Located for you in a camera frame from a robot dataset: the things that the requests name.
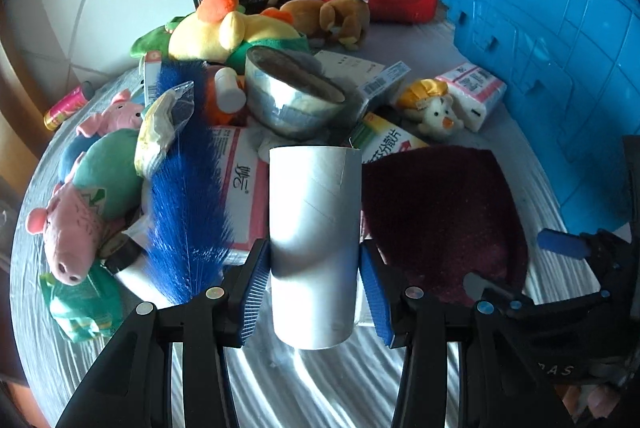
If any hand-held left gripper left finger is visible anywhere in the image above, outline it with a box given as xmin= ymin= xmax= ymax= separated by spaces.
xmin=55 ymin=238 xmax=271 ymax=428

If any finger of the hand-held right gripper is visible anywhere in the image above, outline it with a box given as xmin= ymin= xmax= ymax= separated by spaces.
xmin=464 ymin=272 xmax=612 ymax=324
xmin=539 ymin=229 xmax=632 ymax=269

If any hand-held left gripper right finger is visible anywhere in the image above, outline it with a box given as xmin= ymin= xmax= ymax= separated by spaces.
xmin=359 ymin=240 xmax=566 ymax=428

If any grey cardboard tube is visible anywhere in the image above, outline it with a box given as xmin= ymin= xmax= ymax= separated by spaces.
xmin=269 ymin=145 xmax=362 ymax=350

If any clear plastic snack bag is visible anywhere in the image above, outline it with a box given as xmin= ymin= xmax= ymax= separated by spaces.
xmin=134 ymin=81 xmax=196 ymax=179

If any pink pig plush green dress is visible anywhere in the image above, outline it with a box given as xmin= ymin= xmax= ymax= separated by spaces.
xmin=27 ymin=128 xmax=147 ymax=287

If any grey desktop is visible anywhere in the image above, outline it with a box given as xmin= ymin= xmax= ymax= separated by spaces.
xmin=10 ymin=20 xmax=640 ymax=428

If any person's right hand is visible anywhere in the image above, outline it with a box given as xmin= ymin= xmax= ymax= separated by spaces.
xmin=565 ymin=383 xmax=628 ymax=421

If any dark red cloth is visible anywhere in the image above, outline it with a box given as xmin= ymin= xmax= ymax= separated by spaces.
xmin=360 ymin=145 xmax=530 ymax=309

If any pink and white tissue pack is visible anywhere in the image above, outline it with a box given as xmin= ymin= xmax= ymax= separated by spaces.
xmin=210 ymin=125 xmax=271 ymax=267
xmin=435 ymin=62 xmax=507 ymax=133

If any blue feather brush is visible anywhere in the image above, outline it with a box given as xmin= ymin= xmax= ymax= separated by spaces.
xmin=147 ymin=60 xmax=236 ymax=307

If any white bottle with black band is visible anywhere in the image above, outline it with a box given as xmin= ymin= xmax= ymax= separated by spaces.
xmin=102 ymin=228 xmax=167 ymax=305

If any yellow green medicine box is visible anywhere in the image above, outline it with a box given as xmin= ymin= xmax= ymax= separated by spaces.
xmin=350 ymin=112 xmax=431 ymax=166

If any green plastic packet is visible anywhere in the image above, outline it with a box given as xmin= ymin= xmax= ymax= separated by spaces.
xmin=40 ymin=265 xmax=126 ymax=343

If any small white duck plush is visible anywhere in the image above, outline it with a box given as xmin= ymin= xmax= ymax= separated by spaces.
xmin=397 ymin=79 xmax=466 ymax=141

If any large tape roll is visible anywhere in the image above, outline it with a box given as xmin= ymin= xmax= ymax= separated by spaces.
xmin=244 ymin=46 xmax=349 ymax=140

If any orange toy white bottle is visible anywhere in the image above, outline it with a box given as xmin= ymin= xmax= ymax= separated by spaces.
xmin=202 ymin=65 xmax=246 ymax=127

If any small white bottle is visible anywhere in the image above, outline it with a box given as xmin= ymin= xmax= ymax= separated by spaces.
xmin=214 ymin=68 xmax=247 ymax=113

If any blue plastic crate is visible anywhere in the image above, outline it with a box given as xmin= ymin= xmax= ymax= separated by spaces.
xmin=440 ymin=0 xmax=640 ymax=233

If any white box with barcode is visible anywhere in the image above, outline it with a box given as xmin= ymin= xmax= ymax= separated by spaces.
xmin=357 ymin=62 xmax=412 ymax=119

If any pink pig plush blue body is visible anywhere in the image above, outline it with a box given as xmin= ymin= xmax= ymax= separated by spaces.
xmin=59 ymin=90 xmax=147 ymax=183

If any white paper packet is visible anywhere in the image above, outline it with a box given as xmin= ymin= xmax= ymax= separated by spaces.
xmin=314 ymin=50 xmax=386 ymax=89

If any white box with red end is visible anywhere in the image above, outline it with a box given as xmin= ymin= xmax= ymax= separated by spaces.
xmin=139 ymin=52 xmax=164 ymax=109

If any yellow duck plush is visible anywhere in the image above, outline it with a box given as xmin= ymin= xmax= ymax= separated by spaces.
xmin=167 ymin=0 xmax=309 ymax=69

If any red spray can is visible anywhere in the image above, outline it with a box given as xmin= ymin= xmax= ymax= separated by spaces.
xmin=42 ymin=82 xmax=96 ymax=131

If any green plush toy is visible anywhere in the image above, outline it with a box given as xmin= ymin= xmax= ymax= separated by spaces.
xmin=131 ymin=15 xmax=187 ymax=61

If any brown bear plush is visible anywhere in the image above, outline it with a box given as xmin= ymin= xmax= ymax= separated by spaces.
xmin=279 ymin=0 xmax=372 ymax=51

